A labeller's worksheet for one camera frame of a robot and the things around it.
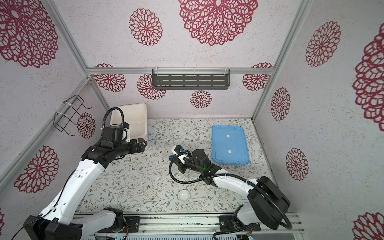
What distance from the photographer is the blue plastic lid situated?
0.99m

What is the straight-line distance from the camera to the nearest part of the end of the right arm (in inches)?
24.6

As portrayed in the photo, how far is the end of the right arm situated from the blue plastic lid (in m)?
0.35
